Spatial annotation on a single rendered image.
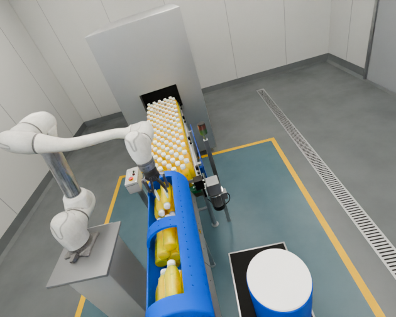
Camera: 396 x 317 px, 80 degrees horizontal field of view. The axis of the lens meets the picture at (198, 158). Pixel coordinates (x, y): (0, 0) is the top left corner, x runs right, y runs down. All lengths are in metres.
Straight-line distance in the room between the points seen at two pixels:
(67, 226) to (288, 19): 5.50
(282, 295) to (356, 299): 1.24
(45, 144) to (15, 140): 0.12
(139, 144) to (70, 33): 5.02
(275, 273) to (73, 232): 1.13
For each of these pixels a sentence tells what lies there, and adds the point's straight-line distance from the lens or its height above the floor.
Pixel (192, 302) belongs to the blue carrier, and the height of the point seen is 1.21.
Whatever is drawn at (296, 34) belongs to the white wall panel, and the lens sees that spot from 6.11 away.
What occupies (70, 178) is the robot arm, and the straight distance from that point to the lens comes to 1.64.
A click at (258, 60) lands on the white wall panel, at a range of 5.95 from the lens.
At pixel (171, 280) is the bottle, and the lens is 1.15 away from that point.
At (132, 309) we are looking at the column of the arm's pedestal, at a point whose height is 0.36.
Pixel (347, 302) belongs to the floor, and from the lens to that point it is 2.36.
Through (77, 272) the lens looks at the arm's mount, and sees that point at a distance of 1.69.
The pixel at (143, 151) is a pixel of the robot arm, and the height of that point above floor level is 1.59.
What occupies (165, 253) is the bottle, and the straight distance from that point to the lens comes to 1.32.
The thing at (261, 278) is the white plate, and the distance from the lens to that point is 1.24.
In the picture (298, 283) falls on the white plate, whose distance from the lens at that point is 1.23.
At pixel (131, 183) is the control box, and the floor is 1.10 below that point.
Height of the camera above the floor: 2.16
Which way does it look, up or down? 35 degrees down
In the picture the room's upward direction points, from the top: 18 degrees counter-clockwise
